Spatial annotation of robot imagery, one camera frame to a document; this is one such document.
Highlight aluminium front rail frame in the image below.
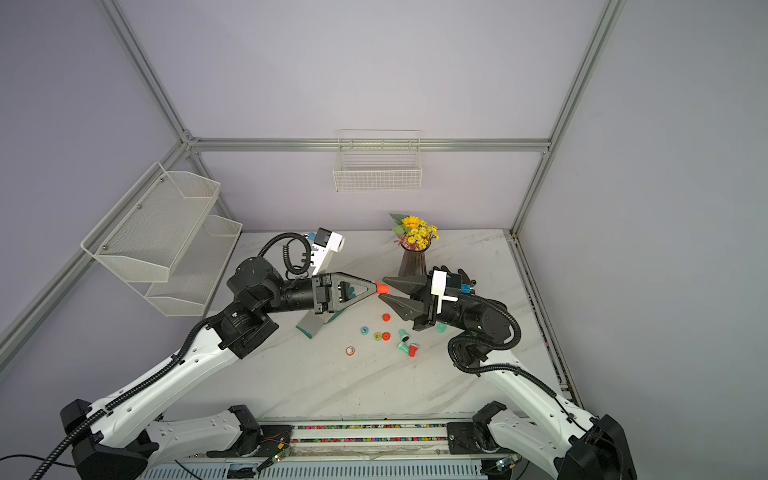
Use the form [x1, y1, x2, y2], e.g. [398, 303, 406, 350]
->
[140, 419, 553, 479]

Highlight yellow artificial flower bouquet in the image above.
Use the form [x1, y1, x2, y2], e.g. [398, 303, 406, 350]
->
[390, 213, 440, 252]

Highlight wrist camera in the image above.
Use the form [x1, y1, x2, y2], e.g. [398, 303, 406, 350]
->
[429, 272, 473, 315]
[308, 228, 345, 276]

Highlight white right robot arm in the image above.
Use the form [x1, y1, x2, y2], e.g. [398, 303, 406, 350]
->
[378, 269, 638, 479]

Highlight white wire wall basket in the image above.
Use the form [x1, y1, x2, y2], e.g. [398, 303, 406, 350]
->
[333, 129, 423, 193]

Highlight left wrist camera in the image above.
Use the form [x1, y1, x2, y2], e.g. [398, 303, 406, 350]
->
[308, 228, 345, 276]

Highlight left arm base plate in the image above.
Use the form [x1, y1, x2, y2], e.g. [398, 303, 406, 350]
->
[205, 424, 293, 458]

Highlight dark glass flower vase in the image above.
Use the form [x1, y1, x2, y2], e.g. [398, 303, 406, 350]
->
[398, 249, 427, 277]

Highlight white two-tier mesh shelf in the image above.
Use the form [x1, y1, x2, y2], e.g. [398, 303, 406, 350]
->
[81, 163, 242, 317]

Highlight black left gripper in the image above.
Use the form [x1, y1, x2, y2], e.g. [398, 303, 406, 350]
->
[261, 274, 378, 317]

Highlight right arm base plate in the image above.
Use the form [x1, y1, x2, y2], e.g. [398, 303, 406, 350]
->
[446, 422, 499, 454]

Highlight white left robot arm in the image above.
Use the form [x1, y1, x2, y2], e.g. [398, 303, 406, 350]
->
[32, 229, 389, 479]

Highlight black yellow work glove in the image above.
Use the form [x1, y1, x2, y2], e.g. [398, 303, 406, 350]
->
[432, 265, 476, 289]

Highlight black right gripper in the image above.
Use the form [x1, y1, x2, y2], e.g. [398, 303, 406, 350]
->
[386, 275, 471, 332]

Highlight green grey work glove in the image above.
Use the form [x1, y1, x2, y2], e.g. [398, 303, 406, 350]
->
[296, 312, 341, 339]

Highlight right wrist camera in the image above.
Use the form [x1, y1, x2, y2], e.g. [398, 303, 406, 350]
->
[429, 272, 473, 315]

